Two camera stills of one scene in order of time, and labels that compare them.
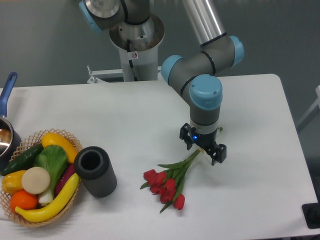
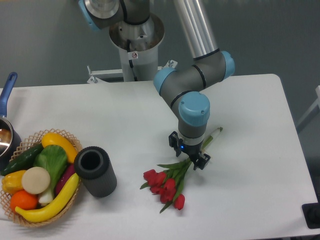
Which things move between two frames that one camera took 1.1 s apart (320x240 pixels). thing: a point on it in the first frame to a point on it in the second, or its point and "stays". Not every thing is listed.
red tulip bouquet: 167,184 stays
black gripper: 207,141 to 193,151
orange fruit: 24,200 stays
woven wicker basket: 31,141 stays
